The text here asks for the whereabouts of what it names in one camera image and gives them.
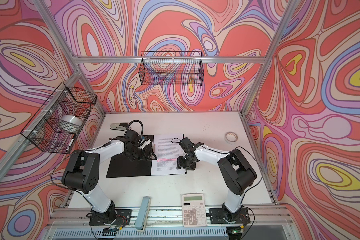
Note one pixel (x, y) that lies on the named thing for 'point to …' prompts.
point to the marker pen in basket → (68, 147)
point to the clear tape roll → (231, 137)
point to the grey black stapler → (119, 126)
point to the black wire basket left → (54, 127)
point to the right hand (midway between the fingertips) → (182, 171)
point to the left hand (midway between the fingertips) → (152, 157)
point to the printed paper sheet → (167, 148)
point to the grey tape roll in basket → (72, 119)
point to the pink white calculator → (193, 210)
